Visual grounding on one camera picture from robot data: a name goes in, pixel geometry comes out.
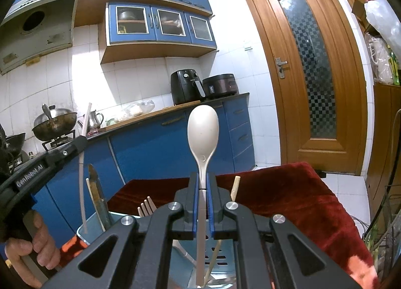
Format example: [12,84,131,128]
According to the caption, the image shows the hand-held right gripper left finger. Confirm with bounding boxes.
[41,173,199,289]

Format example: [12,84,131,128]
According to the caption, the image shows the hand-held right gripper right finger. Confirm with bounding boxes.
[207,173,364,289]

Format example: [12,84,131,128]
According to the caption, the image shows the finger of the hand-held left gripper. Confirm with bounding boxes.
[44,136,89,170]

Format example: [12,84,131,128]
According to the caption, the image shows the wooden chopstick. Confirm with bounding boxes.
[85,178,106,231]
[203,176,242,288]

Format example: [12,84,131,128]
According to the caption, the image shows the white chopstick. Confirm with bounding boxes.
[78,102,92,235]

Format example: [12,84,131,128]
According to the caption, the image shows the metal fork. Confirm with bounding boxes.
[137,196,157,218]

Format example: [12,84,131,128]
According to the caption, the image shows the beige spoon white handle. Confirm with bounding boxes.
[187,105,220,288]

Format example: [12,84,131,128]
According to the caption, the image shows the light blue chopstick box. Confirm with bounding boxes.
[76,211,239,289]

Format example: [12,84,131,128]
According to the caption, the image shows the person's left hand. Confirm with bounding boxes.
[4,210,62,288]

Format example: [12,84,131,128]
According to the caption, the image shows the gas stove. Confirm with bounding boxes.
[41,129,77,152]

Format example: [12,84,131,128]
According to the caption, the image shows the dark metal wok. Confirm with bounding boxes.
[31,108,78,142]

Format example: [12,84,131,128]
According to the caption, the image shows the black frying pan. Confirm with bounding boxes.
[0,132,26,156]

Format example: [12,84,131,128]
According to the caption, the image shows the metal kettle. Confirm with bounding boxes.
[82,110,105,132]

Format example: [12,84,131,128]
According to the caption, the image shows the metal spatula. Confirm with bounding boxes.
[42,104,57,120]

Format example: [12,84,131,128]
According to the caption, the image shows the blue base cabinets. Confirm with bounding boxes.
[31,95,256,215]

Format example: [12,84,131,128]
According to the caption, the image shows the red floral blanket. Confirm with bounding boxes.
[61,162,380,289]

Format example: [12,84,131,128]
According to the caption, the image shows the clear plastic food bag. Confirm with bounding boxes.
[114,99,156,122]

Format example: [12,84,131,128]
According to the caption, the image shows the grey range hood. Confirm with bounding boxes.
[0,0,79,76]

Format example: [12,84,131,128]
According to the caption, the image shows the black air fryer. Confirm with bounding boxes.
[170,69,207,106]

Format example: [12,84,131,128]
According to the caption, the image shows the dark rice cooker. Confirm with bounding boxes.
[202,73,240,99]

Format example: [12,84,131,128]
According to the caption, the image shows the wooden door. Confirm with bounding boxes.
[239,0,369,176]

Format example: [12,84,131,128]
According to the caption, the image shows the wooden side cabinet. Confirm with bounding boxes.
[365,82,401,215]

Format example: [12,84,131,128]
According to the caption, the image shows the white hanging plastic bag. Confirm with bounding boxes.
[363,0,401,85]

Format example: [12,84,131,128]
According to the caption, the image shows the blue glass-door wall cabinet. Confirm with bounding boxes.
[98,2,219,64]

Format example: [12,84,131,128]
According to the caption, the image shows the metal door handle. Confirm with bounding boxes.
[275,57,288,79]

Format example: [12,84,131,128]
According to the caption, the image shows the black wire rack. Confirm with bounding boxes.
[363,179,401,277]

